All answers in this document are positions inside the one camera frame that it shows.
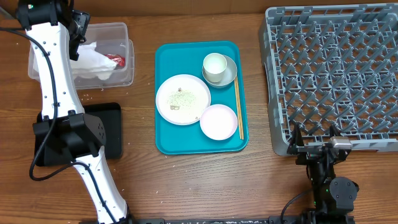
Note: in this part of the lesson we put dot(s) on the red snack wrapper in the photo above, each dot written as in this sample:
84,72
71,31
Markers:
121,61

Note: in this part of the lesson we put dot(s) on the white napkin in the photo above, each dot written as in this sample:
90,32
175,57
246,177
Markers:
92,64

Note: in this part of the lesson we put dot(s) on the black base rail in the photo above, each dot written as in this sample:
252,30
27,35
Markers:
269,220

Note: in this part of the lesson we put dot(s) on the small pink bowl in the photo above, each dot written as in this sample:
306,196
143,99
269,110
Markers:
218,122

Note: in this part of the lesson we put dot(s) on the large white dirty plate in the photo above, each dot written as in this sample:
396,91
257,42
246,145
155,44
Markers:
182,99

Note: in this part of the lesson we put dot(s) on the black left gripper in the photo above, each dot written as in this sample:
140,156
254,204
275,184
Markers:
81,18

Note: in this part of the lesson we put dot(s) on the wooden chopstick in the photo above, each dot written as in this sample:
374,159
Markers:
237,105

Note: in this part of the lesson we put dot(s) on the cream cup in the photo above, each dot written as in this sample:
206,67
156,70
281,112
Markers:
214,65

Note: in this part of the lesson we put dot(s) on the teal serving tray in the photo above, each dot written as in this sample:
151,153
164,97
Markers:
187,59

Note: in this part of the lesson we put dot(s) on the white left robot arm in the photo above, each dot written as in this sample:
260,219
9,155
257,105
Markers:
55,31

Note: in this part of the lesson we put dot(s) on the grey dishwasher rack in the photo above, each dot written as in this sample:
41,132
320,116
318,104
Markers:
332,66

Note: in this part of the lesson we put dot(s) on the clear plastic waste bin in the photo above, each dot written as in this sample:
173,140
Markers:
111,38

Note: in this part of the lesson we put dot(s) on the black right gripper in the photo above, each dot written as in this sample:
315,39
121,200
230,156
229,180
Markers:
308,154

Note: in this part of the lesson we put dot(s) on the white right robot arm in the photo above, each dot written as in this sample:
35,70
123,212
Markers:
333,196

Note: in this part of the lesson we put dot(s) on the black tray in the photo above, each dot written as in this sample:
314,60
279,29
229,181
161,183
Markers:
110,130

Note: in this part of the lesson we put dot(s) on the grey bowl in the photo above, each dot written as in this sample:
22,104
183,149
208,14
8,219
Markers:
229,75

